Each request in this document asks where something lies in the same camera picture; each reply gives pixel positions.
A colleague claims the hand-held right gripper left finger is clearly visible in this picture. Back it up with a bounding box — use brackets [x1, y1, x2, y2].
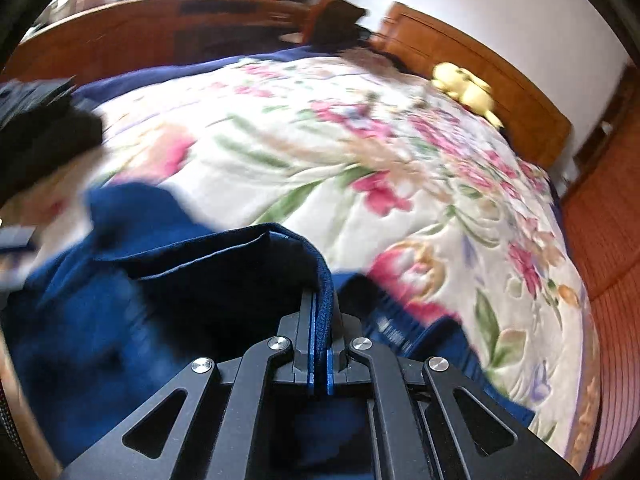
[60, 287, 321, 480]

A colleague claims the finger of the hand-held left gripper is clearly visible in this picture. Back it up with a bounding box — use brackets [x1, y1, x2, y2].
[0, 227, 38, 253]

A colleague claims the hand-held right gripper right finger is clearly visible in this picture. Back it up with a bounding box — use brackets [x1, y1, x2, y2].
[327, 300, 581, 480]

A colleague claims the blue suit jacket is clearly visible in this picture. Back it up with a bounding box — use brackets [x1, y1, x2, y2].
[5, 182, 536, 480]

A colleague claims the wooden desk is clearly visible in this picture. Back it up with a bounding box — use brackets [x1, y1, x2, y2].
[0, 0, 321, 86]

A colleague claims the dark blue bed sheet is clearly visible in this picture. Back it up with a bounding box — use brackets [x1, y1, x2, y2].
[75, 45, 321, 106]

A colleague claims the floral blanket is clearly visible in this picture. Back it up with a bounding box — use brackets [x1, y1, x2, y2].
[75, 55, 601, 471]

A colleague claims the wooden slatted wardrobe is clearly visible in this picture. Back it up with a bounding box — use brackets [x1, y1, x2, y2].
[560, 75, 640, 471]

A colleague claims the yellow plush toy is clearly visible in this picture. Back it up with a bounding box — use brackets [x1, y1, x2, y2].
[431, 62, 505, 128]

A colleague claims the wooden chair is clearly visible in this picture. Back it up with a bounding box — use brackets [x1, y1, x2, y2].
[300, 0, 371, 53]

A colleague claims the wooden bed headboard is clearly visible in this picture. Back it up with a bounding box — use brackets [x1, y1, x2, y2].
[382, 1, 573, 168]

